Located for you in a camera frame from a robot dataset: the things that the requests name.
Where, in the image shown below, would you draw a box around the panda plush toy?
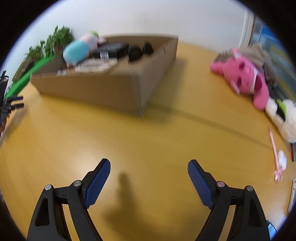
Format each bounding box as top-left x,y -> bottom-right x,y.
265,98 -> 296,142

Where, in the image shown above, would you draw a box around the beige folded cloth bag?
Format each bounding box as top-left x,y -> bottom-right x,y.
214,44 -> 278,86

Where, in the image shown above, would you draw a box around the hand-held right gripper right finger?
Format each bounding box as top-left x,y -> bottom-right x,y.
188,159 -> 270,241

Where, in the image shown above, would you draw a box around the grey blue device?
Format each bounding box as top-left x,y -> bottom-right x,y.
266,220 -> 277,240

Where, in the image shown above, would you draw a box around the pink pen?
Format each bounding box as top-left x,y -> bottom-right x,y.
268,127 -> 283,183

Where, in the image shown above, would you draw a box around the pink pig plush toy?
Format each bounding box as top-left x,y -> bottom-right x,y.
63,31 -> 107,65

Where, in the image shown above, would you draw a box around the white flat object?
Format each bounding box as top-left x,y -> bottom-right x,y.
287,178 -> 296,214

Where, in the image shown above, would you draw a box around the black sunglasses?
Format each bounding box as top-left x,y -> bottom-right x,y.
128,42 -> 154,62

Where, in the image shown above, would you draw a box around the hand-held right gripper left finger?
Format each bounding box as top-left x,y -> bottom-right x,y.
27,158 -> 111,241

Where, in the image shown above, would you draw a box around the green potted plant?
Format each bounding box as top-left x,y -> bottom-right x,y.
45,25 -> 73,58
24,40 -> 45,61

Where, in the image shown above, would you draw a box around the green table cloth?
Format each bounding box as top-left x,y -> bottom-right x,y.
5,56 -> 56,100

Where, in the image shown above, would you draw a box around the black product box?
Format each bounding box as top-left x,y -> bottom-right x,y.
94,43 -> 130,59

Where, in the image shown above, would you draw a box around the brown cardboard box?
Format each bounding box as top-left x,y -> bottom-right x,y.
30,35 -> 179,116

